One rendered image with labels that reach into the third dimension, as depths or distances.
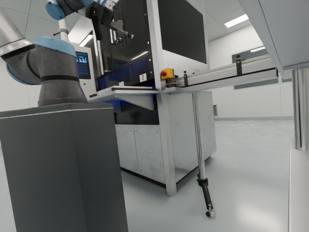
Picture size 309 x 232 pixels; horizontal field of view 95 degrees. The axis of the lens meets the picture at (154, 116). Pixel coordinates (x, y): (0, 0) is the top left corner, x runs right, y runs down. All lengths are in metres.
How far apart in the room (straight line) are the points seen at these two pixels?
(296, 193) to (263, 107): 5.12
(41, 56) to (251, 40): 5.58
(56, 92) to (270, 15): 0.52
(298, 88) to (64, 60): 0.79
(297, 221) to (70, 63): 0.67
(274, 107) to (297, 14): 5.25
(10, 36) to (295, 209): 0.86
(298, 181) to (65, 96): 0.67
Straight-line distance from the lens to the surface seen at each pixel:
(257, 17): 0.23
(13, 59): 0.70
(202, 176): 1.28
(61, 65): 0.57
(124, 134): 1.60
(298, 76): 0.69
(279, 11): 0.23
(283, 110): 5.49
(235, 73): 1.01
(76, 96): 0.55
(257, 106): 5.52
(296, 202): 0.41
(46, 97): 0.55
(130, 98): 1.05
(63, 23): 2.15
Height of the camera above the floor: 0.75
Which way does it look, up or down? 4 degrees down
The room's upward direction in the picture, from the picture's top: 6 degrees counter-clockwise
